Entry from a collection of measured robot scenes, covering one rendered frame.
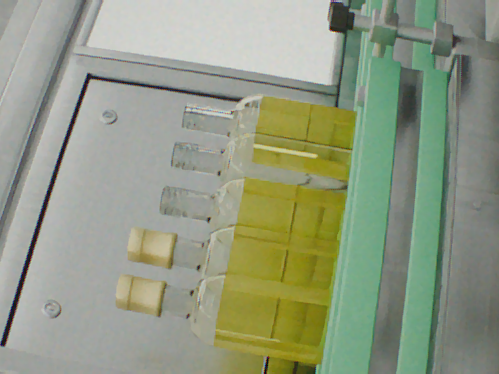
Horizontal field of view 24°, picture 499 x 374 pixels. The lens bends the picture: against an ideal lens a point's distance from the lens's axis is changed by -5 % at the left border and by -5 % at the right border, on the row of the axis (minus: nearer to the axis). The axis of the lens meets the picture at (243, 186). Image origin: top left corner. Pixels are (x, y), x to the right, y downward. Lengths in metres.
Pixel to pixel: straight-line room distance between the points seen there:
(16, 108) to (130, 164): 0.17
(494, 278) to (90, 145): 0.59
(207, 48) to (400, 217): 0.55
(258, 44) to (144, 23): 0.15
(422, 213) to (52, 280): 0.44
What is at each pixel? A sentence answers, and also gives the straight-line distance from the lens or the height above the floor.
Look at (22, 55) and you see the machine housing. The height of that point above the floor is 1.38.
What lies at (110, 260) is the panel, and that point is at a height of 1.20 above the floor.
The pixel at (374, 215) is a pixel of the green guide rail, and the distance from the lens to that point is 1.03.
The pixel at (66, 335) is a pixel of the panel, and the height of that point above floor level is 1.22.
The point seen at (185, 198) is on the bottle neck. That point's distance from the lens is 1.18.
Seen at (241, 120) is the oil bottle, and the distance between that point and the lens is 1.23.
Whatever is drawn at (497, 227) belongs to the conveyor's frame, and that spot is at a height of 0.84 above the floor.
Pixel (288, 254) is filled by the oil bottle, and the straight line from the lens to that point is 1.13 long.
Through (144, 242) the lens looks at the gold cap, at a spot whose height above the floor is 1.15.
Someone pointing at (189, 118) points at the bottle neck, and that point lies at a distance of 1.25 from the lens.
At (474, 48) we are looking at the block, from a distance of 1.17.
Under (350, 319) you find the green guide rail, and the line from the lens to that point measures 0.96.
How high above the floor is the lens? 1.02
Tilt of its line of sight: 2 degrees up
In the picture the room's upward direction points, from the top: 80 degrees counter-clockwise
